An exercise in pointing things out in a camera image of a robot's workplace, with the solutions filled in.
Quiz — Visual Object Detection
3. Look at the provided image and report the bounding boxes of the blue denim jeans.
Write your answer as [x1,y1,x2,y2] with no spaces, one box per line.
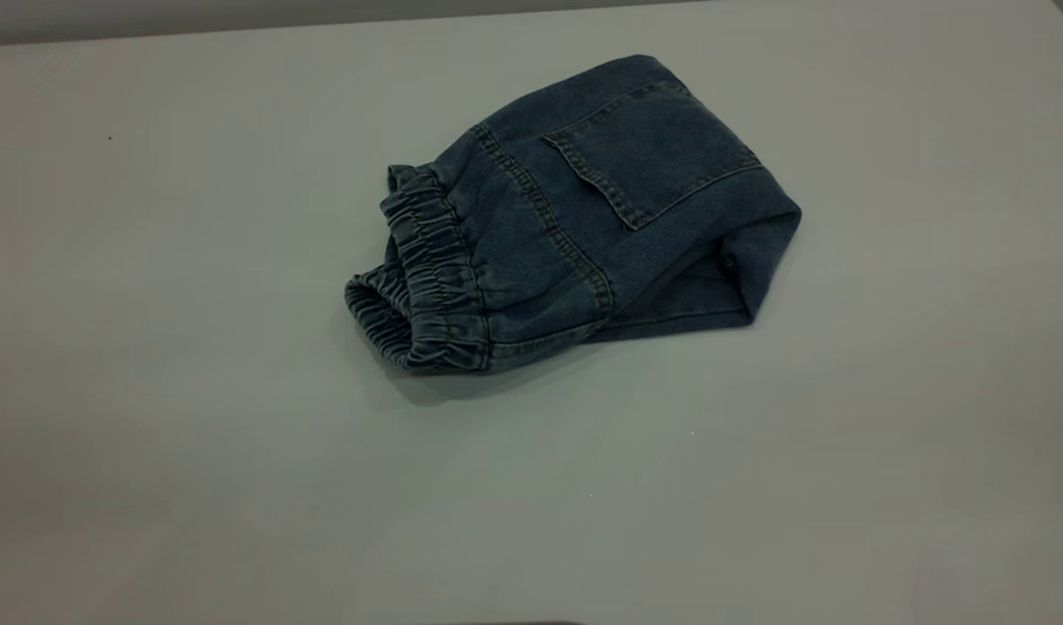
[344,54,802,377]

